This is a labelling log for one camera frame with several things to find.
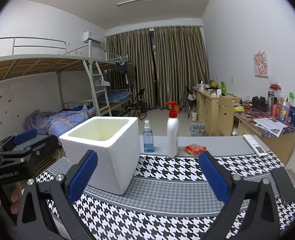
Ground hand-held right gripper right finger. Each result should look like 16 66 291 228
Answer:
199 151 281 240

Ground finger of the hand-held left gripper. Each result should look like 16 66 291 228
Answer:
0 128 38 153
0 134 59 178

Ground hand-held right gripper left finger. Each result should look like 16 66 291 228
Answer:
15 150 98 240

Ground white foam box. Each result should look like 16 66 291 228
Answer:
59 116 139 195

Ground person's left hand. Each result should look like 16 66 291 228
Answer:
0 182 23 214

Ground blue plaid quilt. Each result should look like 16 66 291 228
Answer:
25 105 95 135

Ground red snack packet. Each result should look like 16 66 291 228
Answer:
184 144 206 157

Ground round trash bin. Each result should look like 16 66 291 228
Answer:
190 123 207 137

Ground white remote control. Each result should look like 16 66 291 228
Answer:
243 134 267 157

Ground houndstooth table mat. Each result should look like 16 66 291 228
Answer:
35 152 295 240

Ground wooden chair smiley cutout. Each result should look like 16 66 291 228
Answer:
218 95 235 137

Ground white pump bottle red cap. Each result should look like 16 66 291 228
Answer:
164 101 179 158

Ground group of floor bottles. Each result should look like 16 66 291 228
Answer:
186 105 198 120

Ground wooden desk with drawers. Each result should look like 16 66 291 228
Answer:
193 86 242 135

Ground metal bunk bed wooden slats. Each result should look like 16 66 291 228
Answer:
0 37 118 140

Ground black smartphone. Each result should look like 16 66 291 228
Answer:
271 167 295 205

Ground white bunk ladder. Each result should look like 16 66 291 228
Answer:
83 59 110 117

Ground wooden desk patterned cover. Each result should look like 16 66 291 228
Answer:
234 105 295 165

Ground blue spray bottle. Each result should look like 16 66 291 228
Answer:
143 120 155 153

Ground printed paper sheets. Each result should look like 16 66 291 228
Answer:
253 117 288 137

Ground black tripod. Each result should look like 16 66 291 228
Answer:
185 86 197 103

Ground black folding chair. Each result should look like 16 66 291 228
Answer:
129 88 147 120

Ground cluster of toiletry bottles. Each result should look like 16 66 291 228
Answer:
267 80 295 128

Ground hanging dark clothes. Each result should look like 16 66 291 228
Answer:
115 61 136 85

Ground brown curtain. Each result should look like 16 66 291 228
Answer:
154 26 210 110
106 28 155 109

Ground white air conditioner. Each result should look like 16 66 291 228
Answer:
83 31 102 45

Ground ceiling tube light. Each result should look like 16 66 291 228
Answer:
117 0 164 6

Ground cartoon wall poster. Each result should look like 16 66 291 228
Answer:
253 51 269 77

